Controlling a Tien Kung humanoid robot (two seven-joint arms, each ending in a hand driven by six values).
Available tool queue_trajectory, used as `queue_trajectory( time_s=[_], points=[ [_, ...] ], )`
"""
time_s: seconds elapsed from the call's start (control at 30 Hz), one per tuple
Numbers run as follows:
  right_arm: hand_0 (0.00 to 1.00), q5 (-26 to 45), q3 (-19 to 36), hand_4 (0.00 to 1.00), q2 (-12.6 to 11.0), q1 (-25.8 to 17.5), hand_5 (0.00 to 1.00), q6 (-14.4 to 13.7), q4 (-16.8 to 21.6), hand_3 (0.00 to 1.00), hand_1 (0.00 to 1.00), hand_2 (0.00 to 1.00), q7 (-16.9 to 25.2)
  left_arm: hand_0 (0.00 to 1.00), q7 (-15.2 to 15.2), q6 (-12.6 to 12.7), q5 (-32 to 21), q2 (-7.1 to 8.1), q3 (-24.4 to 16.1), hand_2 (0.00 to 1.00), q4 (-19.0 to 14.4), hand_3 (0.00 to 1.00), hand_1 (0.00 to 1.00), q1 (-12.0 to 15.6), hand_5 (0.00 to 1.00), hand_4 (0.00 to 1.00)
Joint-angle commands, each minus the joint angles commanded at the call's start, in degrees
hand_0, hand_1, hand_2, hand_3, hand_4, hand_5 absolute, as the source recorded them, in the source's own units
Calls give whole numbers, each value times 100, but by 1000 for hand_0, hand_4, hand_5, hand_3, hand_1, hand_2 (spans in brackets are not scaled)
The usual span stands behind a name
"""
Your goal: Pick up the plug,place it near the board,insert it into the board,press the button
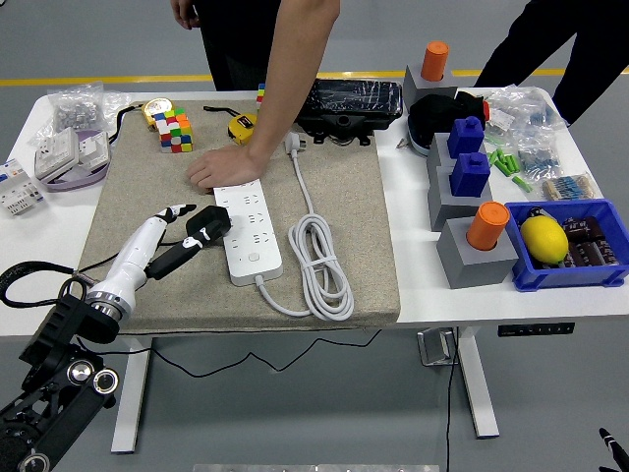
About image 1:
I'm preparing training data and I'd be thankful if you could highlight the person's right hand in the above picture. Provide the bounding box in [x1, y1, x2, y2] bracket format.
[170, 0, 200, 30]

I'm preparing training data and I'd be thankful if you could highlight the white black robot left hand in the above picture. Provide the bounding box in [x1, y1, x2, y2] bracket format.
[95, 203, 215, 302]

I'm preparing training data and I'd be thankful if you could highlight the person's left hand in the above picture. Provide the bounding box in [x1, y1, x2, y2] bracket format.
[185, 143, 266, 192]

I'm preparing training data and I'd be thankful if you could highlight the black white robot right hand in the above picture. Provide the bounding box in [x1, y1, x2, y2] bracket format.
[598, 426, 629, 472]

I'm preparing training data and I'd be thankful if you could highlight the white power strip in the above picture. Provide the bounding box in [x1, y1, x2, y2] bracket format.
[213, 179, 284, 287]

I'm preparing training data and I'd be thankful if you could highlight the yellow square tape measure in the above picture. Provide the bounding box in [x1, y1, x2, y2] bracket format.
[202, 104, 259, 147]

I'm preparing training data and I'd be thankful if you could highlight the person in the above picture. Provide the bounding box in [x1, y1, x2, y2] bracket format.
[194, 0, 284, 92]
[474, 0, 629, 127]

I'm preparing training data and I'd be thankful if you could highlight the yellow round tape measure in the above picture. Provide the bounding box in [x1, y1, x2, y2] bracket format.
[107, 96, 175, 147]

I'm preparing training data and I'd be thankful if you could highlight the clear plastic bag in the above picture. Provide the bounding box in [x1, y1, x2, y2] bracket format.
[97, 90, 134, 132]

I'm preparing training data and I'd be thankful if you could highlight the white circuit breaker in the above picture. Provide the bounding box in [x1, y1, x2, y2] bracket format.
[0, 159, 46, 217]

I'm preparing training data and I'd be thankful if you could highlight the grey-brown mat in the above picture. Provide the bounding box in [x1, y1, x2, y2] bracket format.
[78, 99, 402, 338]

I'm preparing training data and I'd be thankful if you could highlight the black table control panel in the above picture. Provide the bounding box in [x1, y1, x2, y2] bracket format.
[496, 322, 576, 338]

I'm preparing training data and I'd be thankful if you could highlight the white table leg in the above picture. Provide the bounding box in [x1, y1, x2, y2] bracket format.
[110, 336, 153, 454]
[456, 324, 501, 440]

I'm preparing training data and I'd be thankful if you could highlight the black plastic-wrapped case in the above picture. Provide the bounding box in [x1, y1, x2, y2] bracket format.
[294, 78, 405, 147]

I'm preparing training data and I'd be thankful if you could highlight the clear bag of metal nuts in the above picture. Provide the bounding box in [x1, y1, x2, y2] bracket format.
[29, 82, 105, 148]

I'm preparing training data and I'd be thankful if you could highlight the blue plastic bin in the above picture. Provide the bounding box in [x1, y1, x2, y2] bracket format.
[503, 198, 629, 294]

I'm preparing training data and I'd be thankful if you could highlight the dark brown capacitor heap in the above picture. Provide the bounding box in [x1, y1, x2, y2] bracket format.
[538, 215, 621, 270]

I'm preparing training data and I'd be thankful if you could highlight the grey block with round hole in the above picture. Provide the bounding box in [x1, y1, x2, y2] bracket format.
[402, 62, 461, 112]
[435, 215, 520, 290]

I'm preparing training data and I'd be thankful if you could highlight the grey block with square hole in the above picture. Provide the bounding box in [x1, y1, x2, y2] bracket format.
[426, 131, 487, 173]
[426, 164, 494, 233]

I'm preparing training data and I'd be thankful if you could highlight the yellow lemon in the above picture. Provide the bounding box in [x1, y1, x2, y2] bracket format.
[519, 215, 570, 265]

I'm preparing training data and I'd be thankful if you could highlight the black cloth cap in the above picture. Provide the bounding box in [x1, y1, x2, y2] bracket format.
[407, 89, 487, 157]

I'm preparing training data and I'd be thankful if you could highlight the orange cylinder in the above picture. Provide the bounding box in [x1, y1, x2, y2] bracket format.
[465, 201, 511, 252]
[420, 40, 451, 83]

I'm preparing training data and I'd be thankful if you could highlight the blue square peg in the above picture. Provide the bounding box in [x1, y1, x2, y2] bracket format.
[445, 115, 486, 159]
[449, 151, 491, 198]

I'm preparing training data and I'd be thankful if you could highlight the taped resistor strip bundle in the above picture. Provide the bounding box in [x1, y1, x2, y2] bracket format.
[540, 171, 600, 202]

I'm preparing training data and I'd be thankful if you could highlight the clear bag of blue resistors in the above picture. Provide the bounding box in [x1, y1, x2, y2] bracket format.
[508, 135, 564, 181]
[484, 84, 571, 137]

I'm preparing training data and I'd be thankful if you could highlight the white power strip cord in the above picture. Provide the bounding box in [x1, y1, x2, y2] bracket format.
[253, 130, 356, 322]

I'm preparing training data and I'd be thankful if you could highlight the purple strap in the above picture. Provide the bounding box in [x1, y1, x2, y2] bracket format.
[41, 125, 113, 193]

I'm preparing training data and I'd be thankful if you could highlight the white wall switch panel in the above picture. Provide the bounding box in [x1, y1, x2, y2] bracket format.
[73, 130, 112, 171]

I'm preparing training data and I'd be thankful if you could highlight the white wall socket panel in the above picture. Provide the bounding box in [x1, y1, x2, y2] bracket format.
[32, 128, 81, 181]

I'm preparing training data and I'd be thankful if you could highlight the thin black plug cord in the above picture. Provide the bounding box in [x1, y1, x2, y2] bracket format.
[76, 238, 382, 380]

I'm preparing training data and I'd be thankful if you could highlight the hanging black cable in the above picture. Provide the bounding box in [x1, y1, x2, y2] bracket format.
[444, 326, 461, 472]

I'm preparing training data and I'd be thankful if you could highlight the silver metal bracket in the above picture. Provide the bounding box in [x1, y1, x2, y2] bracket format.
[416, 326, 458, 368]

